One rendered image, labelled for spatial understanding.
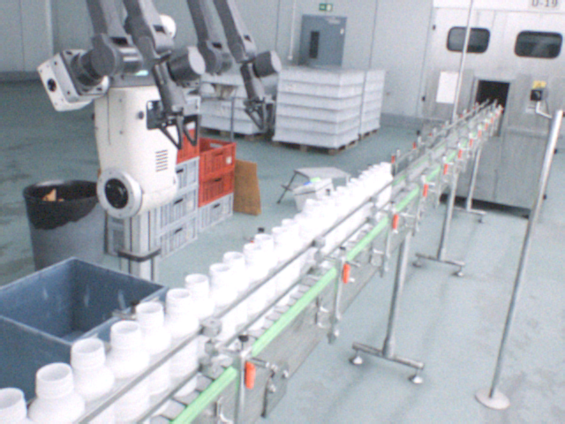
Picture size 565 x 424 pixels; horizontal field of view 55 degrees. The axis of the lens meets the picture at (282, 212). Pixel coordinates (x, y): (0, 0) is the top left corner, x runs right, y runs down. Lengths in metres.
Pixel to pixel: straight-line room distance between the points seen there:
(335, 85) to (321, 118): 0.52
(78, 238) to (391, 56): 9.29
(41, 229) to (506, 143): 4.35
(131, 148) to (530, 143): 4.71
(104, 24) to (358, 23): 10.60
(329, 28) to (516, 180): 7.06
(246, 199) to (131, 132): 3.37
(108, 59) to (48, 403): 0.91
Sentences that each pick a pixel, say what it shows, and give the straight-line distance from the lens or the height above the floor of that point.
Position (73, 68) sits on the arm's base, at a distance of 1.49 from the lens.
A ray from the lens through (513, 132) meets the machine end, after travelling 5.81.
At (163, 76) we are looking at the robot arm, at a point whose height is 1.44.
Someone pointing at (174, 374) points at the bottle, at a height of 1.04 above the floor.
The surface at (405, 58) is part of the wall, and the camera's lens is 11.58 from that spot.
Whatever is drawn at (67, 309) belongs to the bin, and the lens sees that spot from 1.57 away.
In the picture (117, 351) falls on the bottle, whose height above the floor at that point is 1.14.
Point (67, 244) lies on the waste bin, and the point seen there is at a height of 0.38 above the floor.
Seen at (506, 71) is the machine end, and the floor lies 1.41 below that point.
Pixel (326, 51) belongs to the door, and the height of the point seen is 1.38.
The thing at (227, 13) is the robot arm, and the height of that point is 1.60.
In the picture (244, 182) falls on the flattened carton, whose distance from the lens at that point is 4.83.
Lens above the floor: 1.54
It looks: 18 degrees down
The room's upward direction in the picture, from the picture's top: 4 degrees clockwise
